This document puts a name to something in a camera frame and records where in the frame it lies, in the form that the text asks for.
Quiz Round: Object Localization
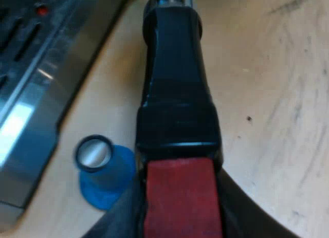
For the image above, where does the filter holder with red-ended handle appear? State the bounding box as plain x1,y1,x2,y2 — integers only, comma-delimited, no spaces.
135,0,224,238

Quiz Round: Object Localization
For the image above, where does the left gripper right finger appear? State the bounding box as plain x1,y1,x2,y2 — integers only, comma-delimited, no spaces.
217,163,273,238

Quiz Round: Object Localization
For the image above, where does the blue tamper with steel top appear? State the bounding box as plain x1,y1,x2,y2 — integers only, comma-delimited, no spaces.
75,135,136,211

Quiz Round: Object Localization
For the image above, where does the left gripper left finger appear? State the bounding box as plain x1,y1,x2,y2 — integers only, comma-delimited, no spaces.
81,189,148,238

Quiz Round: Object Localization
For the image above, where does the steel espresso machine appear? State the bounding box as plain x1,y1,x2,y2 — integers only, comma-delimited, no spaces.
0,0,131,225

